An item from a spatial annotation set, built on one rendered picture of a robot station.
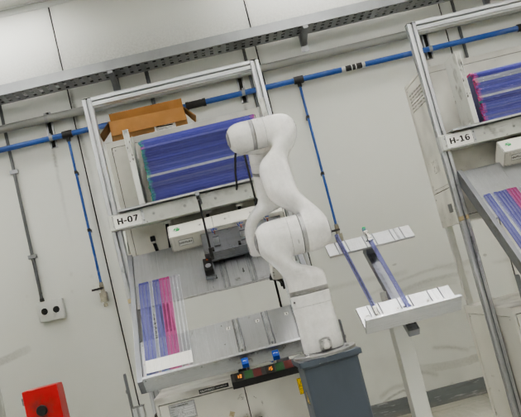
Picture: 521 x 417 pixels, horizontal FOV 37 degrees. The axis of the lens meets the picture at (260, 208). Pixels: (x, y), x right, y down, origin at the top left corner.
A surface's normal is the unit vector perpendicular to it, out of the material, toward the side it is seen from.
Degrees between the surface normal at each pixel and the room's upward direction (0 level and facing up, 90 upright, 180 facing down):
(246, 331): 43
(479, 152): 90
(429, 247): 90
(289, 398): 90
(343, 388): 90
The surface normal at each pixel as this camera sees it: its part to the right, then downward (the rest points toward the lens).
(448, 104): 0.03, -0.11
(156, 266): -0.16, -0.79
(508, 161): 0.19, 0.60
